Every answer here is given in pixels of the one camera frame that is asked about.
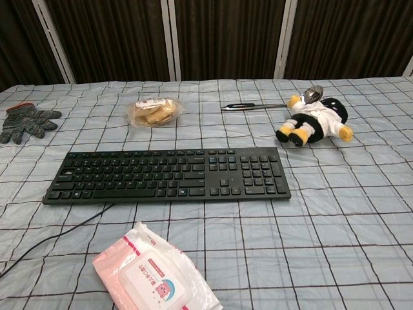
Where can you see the grey knitted work glove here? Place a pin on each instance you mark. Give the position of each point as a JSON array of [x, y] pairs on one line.
[[22, 124]]

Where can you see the pink wet wipes pack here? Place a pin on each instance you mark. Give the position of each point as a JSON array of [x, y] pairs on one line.
[[151, 274]]

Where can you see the light blue plaid tablecloth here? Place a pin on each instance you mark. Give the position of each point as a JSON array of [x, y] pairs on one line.
[[322, 210]]

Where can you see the white screen frame post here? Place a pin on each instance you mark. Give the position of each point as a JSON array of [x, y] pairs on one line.
[[174, 38], [409, 69], [284, 38], [55, 42]]

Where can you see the black white plush toy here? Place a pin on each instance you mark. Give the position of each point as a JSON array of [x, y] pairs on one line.
[[317, 122]]

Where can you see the bread in clear bag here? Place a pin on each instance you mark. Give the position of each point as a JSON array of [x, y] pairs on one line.
[[155, 113]]

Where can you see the black computer keyboard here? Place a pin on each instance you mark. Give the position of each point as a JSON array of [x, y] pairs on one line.
[[167, 176]]

